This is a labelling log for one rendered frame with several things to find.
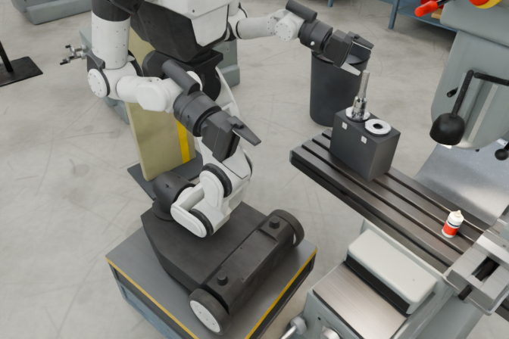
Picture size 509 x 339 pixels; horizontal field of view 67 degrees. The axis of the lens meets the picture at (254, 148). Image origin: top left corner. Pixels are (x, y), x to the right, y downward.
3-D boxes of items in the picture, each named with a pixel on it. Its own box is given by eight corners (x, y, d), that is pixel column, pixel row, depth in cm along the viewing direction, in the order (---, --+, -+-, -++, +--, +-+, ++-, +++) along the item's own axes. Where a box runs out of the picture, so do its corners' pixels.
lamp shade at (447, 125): (426, 138, 93) (433, 118, 89) (433, 124, 98) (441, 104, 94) (457, 149, 90) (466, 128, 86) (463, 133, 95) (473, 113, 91)
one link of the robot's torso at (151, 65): (142, 86, 137) (132, 39, 125) (169, 73, 144) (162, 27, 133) (198, 115, 124) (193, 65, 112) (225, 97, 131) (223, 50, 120)
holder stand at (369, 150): (367, 182, 144) (378, 141, 132) (328, 150, 159) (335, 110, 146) (389, 170, 149) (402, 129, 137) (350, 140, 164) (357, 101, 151)
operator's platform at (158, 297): (122, 298, 211) (104, 255, 186) (208, 222, 253) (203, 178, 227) (229, 399, 174) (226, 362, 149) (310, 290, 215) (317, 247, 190)
